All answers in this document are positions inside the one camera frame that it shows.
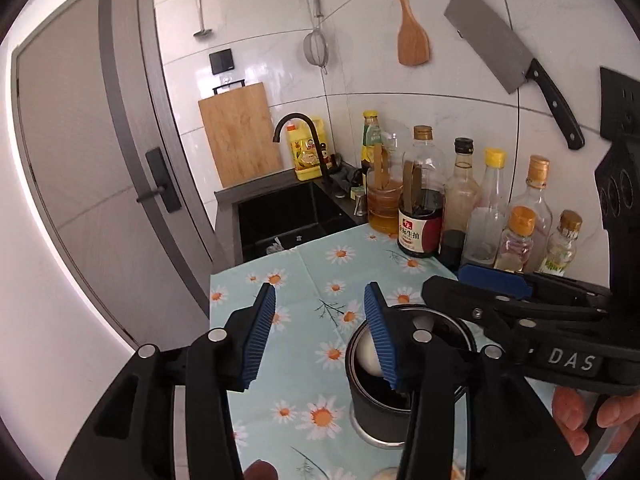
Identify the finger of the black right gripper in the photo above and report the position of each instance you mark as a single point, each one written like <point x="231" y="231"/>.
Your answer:
<point x="497" y="316"/>

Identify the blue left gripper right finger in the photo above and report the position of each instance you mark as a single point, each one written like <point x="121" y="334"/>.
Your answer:
<point x="380" y="319"/>

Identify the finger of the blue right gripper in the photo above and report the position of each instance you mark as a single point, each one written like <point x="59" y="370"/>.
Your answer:
<point x="502" y="282"/>

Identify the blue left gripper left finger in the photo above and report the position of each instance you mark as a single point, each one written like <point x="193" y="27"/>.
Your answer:
<point x="256" y="322"/>

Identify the white plastic spoon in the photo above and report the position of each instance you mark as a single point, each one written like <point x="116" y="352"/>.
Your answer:
<point x="366" y="354"/>

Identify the person's right hand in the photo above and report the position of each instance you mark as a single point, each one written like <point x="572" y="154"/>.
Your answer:
<point x="569" y="411"/>

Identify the person's left hand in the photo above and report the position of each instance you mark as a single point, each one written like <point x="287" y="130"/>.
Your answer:
<point x="261" y="470"/>

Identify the soy sauce bottle orange cap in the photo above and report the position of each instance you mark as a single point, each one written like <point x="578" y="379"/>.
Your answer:
<point x="516" y="240"/>

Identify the green label bottle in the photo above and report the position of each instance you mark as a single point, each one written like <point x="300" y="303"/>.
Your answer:
<point x="561" y="246"/>

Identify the yellow cap clear bottle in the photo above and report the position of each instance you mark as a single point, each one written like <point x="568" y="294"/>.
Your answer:
<point x="488" y="215"/>

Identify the black sink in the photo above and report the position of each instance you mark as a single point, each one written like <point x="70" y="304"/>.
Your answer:
<point x="279" y="212"/>

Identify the black utensil holder cup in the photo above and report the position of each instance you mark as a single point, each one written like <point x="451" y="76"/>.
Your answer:
<point x="380" y="414"/>

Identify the tall clear bottle gold cap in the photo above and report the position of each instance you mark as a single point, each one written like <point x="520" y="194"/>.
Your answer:
<point x="533" y="198"/>

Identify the black cap bottle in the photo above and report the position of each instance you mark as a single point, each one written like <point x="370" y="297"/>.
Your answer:
<point x="460" y="194"/>

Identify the large dark soy bottle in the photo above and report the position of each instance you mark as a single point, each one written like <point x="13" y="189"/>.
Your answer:
<point x="421" y="207"/>

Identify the daisy print tablecloth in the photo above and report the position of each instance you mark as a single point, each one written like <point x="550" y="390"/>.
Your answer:
<point x="295" y="415"/>

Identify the yellow oil jug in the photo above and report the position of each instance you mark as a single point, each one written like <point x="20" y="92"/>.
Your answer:
<point x="303" y="148"/>

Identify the honey jar with dipper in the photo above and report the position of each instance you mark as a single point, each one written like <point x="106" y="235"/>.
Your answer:
<point x="384" y="187"/>

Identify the black faucet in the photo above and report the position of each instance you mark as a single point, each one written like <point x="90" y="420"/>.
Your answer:
<point x="280" y="130"/>

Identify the wooden cutting board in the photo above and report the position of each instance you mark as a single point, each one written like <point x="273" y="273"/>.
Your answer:
<point x="239" y="130"/>

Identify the green beer bottle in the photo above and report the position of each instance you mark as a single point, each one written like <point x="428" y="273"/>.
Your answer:
<point x="371" y="136"/>

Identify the cleaver knife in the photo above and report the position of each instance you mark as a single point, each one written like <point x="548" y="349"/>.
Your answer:
<point x="511" y="62"/>

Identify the grey door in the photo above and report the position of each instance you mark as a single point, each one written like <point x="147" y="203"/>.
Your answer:
<point x="89" y="99"/>

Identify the mesh strainer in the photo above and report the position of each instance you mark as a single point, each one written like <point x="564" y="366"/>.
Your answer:
<point x="315" y="47"/>

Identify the wooden spatula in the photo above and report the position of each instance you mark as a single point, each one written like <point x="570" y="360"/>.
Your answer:
<point x="413" y="46"/>

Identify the metal ladle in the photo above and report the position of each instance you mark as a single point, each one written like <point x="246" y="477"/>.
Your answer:
<point x="202" y="31"/>

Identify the black door handle lock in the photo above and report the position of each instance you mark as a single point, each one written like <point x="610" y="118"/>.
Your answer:
<point x="164" y="188"/>

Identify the black wall switch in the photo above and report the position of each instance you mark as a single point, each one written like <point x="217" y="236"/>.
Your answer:
<point x="221" y="61"/>

